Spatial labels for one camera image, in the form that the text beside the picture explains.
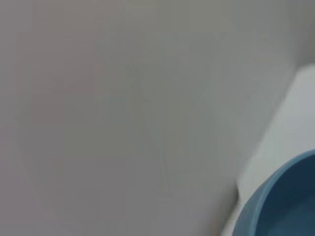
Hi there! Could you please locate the blue bowl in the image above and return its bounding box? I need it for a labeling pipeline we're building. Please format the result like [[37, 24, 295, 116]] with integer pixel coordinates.
[[220, 148, 315, 236]]

